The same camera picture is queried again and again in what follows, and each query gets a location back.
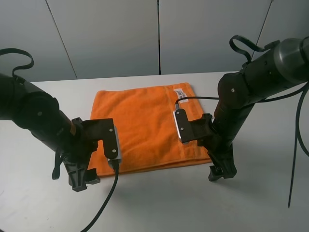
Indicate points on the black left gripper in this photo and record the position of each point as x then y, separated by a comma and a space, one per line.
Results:
77, 157

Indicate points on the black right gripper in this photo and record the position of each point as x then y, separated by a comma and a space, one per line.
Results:
220, 152

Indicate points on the orange terry towel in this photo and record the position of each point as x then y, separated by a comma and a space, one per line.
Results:
146, 130

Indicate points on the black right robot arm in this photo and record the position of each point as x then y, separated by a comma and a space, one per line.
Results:
276, 67

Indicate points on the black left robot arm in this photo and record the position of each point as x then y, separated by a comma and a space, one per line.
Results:
32, 109

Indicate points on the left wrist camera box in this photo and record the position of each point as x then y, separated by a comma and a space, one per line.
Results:
104, 130

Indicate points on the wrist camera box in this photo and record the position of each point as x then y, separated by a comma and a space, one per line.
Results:
104, 130
195, 130

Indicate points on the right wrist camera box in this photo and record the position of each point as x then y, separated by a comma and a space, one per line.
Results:
195, 130

